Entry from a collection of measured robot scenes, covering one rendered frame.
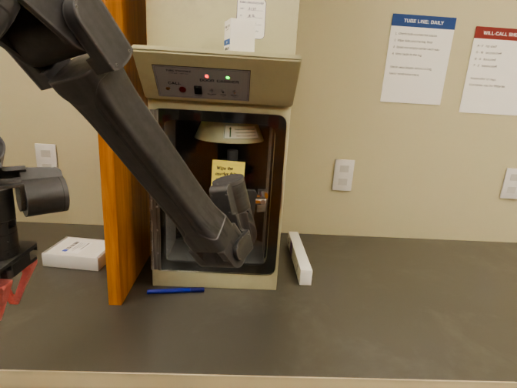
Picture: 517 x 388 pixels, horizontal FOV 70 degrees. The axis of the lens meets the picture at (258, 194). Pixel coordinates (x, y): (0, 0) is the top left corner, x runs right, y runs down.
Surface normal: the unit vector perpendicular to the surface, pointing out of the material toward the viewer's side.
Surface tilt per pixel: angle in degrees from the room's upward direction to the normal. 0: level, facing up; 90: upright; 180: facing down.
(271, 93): 135
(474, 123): 90
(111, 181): 90
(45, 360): 0
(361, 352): 0
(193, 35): 90
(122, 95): 84
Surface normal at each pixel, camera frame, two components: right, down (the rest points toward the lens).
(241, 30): 0.32, 0.29
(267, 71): -0.02, 0.88
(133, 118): 0.88, -0.01
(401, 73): 0.04, 0.29
